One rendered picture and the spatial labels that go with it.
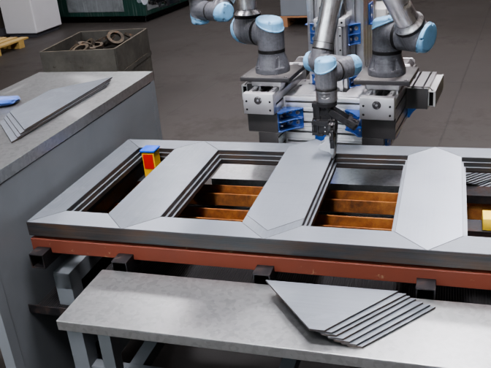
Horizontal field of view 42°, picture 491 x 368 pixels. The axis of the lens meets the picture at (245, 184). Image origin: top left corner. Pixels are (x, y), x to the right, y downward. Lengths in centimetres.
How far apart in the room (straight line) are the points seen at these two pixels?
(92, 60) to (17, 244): 382
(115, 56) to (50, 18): 531
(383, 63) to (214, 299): 129
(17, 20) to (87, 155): 843
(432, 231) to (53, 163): 128
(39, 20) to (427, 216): 932
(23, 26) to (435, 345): 973
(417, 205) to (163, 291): 79
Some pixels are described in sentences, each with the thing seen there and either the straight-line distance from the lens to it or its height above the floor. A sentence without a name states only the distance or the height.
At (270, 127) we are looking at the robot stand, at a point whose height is 84.
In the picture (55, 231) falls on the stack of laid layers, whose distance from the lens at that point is 212.
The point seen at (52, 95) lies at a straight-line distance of 276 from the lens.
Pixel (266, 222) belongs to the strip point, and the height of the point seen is 86.
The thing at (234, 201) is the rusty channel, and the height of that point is 70.
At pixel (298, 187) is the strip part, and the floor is 86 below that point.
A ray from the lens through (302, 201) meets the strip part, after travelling 203.
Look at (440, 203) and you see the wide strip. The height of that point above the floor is 86.
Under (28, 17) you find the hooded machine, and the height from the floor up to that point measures 30.
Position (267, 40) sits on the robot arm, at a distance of 278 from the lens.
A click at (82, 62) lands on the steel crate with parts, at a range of 591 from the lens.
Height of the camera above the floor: 175
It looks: 24 degrees down
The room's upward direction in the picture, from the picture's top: 5 degrees counter-clockwise
